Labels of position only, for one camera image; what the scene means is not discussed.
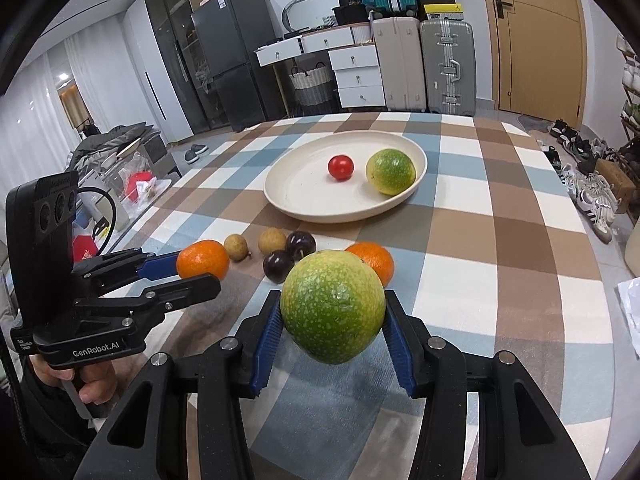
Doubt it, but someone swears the cream round plate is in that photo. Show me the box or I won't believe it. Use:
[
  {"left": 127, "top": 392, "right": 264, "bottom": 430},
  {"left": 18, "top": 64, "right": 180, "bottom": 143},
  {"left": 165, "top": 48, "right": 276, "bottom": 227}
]
[{"left": 262, "top": 130, "right": 428, "bottom": 224}]

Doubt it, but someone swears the white drawer desk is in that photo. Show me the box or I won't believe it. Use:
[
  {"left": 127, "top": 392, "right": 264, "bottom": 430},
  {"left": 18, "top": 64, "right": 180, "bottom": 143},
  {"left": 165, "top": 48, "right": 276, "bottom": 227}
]
[{"left": 255, "top": 22, "right": 386, "bottom": 110}]

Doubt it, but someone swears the orange mandarin front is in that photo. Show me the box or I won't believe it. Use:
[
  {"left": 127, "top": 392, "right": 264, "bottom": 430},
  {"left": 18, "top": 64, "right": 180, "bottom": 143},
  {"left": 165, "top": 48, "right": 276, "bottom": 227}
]
[{"left": 176, "top": 240, "right": 230, "bottom": 281}]

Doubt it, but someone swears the checkered tablecloth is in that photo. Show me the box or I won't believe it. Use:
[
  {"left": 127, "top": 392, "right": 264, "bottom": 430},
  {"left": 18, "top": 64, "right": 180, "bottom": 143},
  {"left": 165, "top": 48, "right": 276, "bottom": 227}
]
[{"left": 120, "top": 112, "right": 614, "bottom": 479}]

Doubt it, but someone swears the orange mandarin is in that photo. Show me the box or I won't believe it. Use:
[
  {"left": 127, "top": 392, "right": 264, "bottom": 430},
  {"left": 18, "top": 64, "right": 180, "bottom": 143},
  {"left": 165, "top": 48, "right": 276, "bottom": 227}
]
[
  {"left": 346, "top": 242, "right": 395, "bottom": 287},
  {"left": 176, "top": 240, "right": 230, "bottom": 281}
]

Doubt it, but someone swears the black refrigerator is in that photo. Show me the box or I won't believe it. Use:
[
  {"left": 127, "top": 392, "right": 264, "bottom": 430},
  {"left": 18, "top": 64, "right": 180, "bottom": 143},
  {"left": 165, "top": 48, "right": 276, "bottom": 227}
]
[{"left": 192, "top": 0, "right": 285, "bottom": 131}]

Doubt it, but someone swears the wooden shoe rack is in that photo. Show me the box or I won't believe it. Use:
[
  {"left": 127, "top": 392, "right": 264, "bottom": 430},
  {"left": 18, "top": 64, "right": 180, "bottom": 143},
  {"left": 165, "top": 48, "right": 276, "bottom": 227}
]
[{"left": 616, "top": 32, "right": 640, "bottom": 222}]

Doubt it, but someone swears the person's left hand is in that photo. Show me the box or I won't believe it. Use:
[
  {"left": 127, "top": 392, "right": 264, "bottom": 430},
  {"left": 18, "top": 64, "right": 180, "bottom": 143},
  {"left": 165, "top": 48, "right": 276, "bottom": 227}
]
[{"left": 29, "top": 356, "right": 118, "bottom": 405}]

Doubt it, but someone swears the woven laundry basket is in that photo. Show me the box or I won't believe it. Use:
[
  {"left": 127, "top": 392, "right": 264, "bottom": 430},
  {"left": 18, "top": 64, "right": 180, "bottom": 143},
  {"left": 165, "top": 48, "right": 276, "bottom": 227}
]
[{"left": 288, "top": 62, "right": 334, "bottom": 107}]

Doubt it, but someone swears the silver suitcase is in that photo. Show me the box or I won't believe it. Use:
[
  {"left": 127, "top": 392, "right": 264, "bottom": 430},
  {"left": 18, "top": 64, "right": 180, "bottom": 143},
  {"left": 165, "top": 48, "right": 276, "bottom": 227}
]
[{"left": 420, "top": 20, "right": 476, "bottom": 117}]

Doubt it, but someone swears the large green yellow fruit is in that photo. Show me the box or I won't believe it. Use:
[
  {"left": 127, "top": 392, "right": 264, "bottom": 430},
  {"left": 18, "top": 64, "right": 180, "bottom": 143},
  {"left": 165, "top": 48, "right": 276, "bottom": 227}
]
[{"left": 280, "top": 250, "right": 386, "bottom": 365}]

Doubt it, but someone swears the brown longan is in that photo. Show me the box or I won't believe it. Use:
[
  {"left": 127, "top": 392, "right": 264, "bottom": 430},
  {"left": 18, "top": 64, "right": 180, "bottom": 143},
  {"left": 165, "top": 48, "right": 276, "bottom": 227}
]
[
  {"left": 258, "top": 228, "right": 288, "bottom": 256},
  {"left": 224, "top": 234, "right": 250, "bottom": 262}
]

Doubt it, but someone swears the oval mirror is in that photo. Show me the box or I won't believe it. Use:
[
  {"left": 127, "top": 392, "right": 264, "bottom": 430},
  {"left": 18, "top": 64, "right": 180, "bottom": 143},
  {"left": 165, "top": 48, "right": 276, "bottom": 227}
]
[{"left": 281, "top": 0, "right": 338, "bottom": 32}]

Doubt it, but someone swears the red cherry tomato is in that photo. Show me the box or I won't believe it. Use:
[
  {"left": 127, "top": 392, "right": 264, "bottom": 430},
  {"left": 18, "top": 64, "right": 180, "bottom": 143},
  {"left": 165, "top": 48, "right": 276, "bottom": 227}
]
[{"left": 328, "top": 155, "right": 355, "bottom": 181}]

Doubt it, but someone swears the dark plum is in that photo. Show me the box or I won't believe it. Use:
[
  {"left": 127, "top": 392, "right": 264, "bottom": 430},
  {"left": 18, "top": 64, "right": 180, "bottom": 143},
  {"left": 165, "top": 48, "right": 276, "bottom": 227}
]
[
  {"left": 285, "top": 231, "right": 317, "bottom": 262},
  {"left": 262, "top": 249, "right": 295, "bottom": 284}
]

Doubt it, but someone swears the wooden door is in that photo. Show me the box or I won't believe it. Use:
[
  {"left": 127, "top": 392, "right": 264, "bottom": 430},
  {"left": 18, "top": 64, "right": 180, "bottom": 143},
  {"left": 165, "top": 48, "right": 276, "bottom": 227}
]
[{"left": 485, "top": 0, "right": 587, "bottom": 128}]

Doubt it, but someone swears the small yellow green fruit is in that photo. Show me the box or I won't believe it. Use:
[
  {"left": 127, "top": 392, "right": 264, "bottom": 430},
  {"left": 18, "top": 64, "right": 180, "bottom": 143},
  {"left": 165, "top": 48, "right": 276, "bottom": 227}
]
[{"left": 366, "top": 148, "right": 416, "bottom": 196}]

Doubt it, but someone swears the black cable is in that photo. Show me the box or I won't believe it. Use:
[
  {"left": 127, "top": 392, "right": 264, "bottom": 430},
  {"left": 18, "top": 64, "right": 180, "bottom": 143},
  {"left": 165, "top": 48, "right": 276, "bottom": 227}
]
[{"left": 74, "top": 185, "right": 117, "bottom": 256}]

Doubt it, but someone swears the beige suitcase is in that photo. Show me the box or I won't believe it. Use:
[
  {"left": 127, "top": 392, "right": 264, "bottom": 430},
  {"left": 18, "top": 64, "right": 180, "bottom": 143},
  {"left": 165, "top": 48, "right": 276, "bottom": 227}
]
[{"left": 371, "top": 18, "right": 427, "bottom": 112}]

